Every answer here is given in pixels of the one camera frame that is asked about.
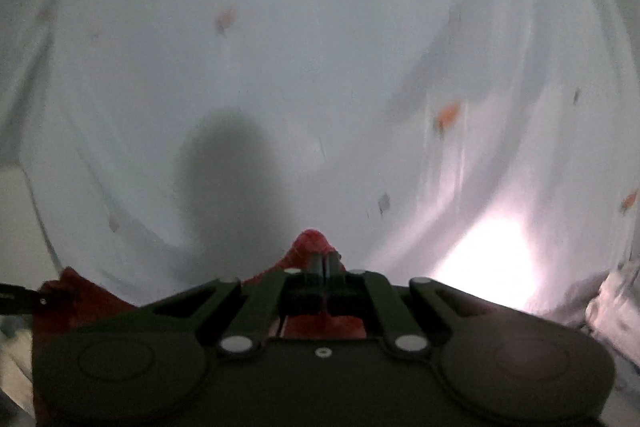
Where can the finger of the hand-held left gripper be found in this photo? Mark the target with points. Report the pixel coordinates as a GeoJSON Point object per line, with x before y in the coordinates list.
{"type": "Point", "coordinates": [20, 296]}

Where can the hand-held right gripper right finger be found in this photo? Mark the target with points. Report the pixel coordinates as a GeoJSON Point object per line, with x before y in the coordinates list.
{"type": "Point", "coordinates": [334, 268]}

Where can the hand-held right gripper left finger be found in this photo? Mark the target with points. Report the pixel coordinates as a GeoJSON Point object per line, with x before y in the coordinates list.
{"type": "Point", "coordinates": [316, 268]}

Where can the red garment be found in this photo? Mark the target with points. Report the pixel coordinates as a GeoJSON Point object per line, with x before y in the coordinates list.
{"type": "Point", "coordinates": [75, 307]}

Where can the beige garment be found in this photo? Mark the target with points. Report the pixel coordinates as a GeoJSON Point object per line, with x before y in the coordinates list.
{"type": "Point", "coordinates": [12, 377]}

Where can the white carrot print sheet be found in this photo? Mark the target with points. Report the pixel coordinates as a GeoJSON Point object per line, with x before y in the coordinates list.
{"type": "Point", "coordinates": [300, 57]}

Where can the white folded garment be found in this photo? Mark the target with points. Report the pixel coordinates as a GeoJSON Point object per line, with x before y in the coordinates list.
{"type": "Point", "coordinates": [617, 307]}

